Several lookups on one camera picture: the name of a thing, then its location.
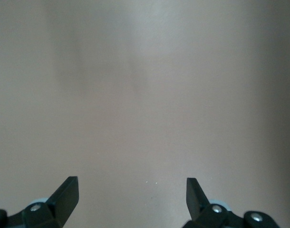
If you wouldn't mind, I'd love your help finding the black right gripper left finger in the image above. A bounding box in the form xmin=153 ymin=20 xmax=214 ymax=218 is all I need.
xmin=0 ymin=176 xmax=79 ymax=228

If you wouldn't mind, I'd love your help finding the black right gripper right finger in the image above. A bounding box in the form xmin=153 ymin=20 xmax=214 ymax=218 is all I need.
xmin=182 ymin=177 xmax=279 ymax=228

